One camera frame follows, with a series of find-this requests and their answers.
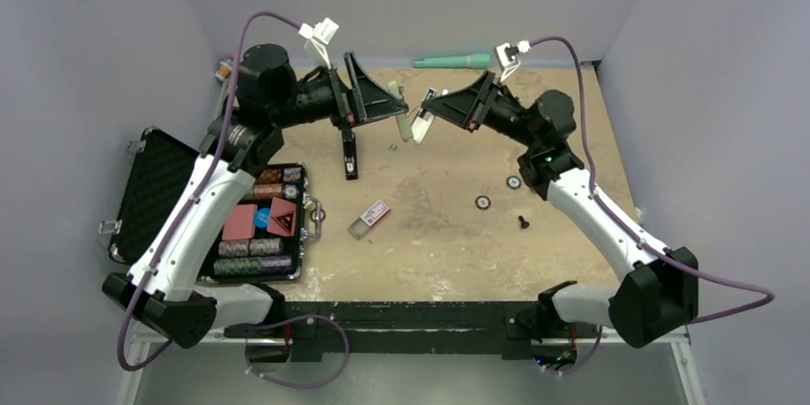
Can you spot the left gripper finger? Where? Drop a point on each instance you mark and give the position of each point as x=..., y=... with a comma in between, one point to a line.
x=371, y=113
x=367, y=95

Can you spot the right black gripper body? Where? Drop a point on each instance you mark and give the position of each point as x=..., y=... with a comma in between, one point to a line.
x=500, y=114

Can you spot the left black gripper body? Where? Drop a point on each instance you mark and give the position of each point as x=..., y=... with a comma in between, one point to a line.
x=340, y=105

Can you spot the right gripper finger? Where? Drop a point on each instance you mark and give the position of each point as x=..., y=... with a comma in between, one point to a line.
x=459, y=98
x=461, y=117

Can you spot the green staple case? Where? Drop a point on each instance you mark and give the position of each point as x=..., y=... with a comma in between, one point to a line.
x=414, y=126

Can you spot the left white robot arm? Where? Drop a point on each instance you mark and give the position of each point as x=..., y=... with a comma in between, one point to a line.
x=160, y=290

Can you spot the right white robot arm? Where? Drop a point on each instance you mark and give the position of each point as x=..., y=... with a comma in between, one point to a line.
x=657, y=290

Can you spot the green microphone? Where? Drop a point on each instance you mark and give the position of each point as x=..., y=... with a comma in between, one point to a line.
x=466, y=61

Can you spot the small staple box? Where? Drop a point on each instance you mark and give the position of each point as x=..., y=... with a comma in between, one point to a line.
x=361, y=226

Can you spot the black poker chip case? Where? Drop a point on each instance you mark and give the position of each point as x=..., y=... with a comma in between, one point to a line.
x=262, y=239

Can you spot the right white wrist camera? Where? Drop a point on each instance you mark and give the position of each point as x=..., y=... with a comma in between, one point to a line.
x=508, y=57

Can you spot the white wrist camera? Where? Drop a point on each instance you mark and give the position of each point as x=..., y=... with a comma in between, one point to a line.
x=508, y=57
x=317, y=39

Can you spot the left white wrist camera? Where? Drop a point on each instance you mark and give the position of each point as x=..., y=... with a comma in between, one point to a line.
x=317, y=39

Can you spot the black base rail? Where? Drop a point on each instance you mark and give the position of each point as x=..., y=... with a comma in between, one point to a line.
x=508, y=329

